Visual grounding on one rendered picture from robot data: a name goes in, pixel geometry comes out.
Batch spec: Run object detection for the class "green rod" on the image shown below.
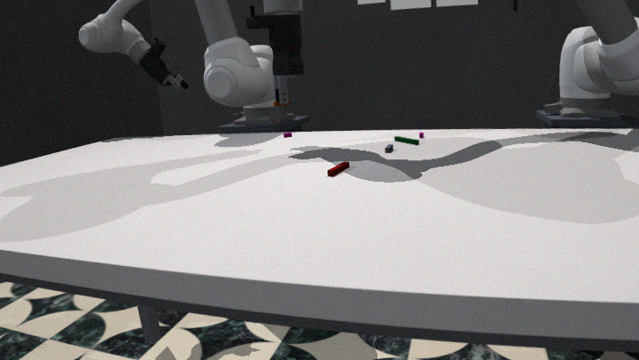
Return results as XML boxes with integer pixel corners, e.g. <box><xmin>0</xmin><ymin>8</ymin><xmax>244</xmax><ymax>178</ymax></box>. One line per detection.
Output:
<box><xmin>395</xmin><ymin>136</ymin><xmax>419</xmax><ymax>145</ymax></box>

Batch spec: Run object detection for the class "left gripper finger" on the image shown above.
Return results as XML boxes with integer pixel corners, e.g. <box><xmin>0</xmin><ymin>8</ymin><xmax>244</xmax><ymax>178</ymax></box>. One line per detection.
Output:
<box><xmin>277</xmin><ymin>75</ymin><xmax>296</xmax><ymax>104</ymax></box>
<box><xmin>272</xmin><ymin>76</ymin><xmax>278</xmax><ymax>102</ymax></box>

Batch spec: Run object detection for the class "red rod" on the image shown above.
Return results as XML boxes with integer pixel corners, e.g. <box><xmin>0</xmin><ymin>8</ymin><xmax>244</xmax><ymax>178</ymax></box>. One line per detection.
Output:
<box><xmin>328</xmin><ymin>162</ymin><xmax>349</xmax><ymax>176</ymax></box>

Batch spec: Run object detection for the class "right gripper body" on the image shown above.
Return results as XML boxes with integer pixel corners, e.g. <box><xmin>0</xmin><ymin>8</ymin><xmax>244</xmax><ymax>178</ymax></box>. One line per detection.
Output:
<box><xmin>129</xmin><ymin>38</ymin><xmax>176</xmax><ymax>86</ymax></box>

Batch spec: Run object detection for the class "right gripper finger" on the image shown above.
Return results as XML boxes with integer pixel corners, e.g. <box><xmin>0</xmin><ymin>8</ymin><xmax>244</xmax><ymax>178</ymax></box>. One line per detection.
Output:
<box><xmin>175</xmin><ymin>74</ymin><xmax>190</xmax><ymax>90</ymax></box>
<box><xmin>162</xmin><ymin>74</ymin><xmax>182</xmax><ymax>90</ymax></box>

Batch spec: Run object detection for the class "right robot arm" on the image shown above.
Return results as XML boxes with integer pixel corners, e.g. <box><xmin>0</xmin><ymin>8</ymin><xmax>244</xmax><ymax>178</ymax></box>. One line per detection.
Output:
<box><xmin>79</xmin><ymin>0</ymin><xmax>295</xmax><ymax>125</ymax></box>

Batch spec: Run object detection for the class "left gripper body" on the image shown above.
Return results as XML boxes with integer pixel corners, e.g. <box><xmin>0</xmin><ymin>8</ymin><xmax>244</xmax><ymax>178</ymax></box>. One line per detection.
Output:
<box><xmin>246</xmin><ymin>0</ymin><xmax>304</xmax><ymax>76</ymax></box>

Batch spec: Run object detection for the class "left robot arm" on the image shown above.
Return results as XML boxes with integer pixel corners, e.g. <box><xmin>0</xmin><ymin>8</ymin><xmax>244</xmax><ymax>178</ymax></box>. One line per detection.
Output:
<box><xmin>543</xmin><ymin>0</ymin><xmax>639</xmax><ymax>118</ymax></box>

